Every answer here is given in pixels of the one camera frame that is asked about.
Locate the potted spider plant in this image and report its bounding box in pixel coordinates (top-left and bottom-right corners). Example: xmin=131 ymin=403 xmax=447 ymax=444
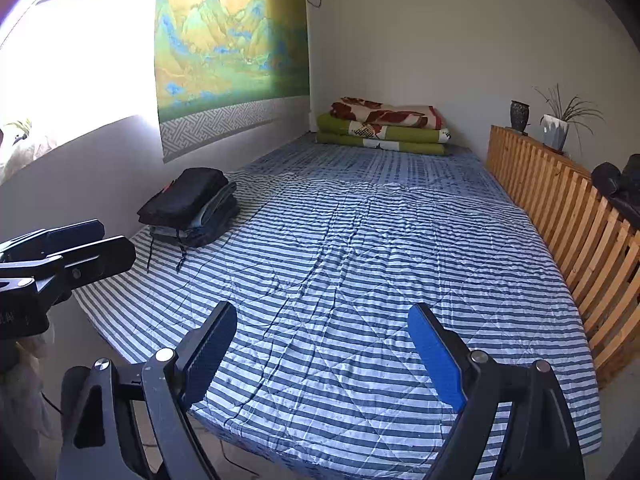
xmin=534 ymin=84 xmax=605 ymax=155

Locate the black pants pink trim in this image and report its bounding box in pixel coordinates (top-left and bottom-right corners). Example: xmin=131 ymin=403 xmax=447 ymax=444
xmin=138 ymin=168 xmax=229 ymax=229

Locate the dark ceramic vase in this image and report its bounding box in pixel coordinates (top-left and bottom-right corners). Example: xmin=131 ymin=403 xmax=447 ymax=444
xmin=510 ymin=100 xmax=529 ymax=133

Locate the stack of folded dark clothes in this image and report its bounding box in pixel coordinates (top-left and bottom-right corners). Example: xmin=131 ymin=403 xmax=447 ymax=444
xmin=146 ymin=182 xmax=240 ymax=273

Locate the folded green red blanket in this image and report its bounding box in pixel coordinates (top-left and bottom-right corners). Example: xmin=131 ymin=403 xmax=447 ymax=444
xmin=316 ymin=96 xmax=451 ymax=156

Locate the wooden slatted bed rail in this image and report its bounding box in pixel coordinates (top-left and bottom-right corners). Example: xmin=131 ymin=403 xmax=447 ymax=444
xmin=486 ymin=126 xmax=639 ymax=389

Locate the black clothing on rail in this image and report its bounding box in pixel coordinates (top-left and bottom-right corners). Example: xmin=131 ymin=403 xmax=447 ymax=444
xmin=591 ymin=154 xmax=640 ymax=230

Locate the blue white striped quilt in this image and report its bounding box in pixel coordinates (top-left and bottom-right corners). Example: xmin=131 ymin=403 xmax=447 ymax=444
xmin=76 ymin=137 xmax=602 ymax=479

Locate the plant on window sill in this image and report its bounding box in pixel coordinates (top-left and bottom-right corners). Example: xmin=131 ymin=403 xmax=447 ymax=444
xmin=2 ymin=118 xmax=32 ymax=145

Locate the left hand white glove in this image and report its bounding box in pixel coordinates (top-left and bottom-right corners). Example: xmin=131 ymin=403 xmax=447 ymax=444
xmin=1 ymin=326 xmax=54 ymax=438

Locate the green landscape wall hanging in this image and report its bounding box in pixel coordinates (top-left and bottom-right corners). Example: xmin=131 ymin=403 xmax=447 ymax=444
xmin=154 ymin=0 xmax=310 ymax=160

